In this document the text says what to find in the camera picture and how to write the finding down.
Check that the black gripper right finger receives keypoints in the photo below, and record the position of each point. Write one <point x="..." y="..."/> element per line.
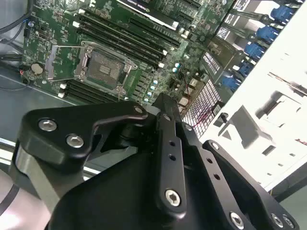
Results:
<point x="235" y="187"/>

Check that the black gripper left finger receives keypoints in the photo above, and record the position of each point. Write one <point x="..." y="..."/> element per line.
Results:
<point x="60" y="129"/>

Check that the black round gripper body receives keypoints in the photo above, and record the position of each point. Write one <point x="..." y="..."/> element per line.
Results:
<point x="115" y="196"/>

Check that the metal socket cover frame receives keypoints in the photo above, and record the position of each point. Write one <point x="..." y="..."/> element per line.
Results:
<point x="50" y="72"/>

